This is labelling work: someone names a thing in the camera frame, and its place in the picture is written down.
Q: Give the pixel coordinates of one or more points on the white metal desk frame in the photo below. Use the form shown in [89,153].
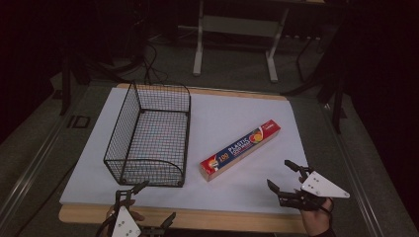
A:
[238,26]

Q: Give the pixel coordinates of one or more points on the person's left hand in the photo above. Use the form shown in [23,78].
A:
[135,216]

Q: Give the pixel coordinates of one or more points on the metal floor rail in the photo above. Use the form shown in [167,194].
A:
[354,171]
[29,168]

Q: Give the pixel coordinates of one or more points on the white table mat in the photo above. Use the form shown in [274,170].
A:
[227,108]

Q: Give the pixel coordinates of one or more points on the long red blue wrap box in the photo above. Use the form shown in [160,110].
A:
[239,149]

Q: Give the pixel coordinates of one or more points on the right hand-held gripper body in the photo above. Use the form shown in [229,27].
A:
[321,188]

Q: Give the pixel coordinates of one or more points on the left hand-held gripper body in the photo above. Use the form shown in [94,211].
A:
[123,225]

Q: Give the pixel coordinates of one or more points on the person's right hand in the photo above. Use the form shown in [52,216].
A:
[317,220]

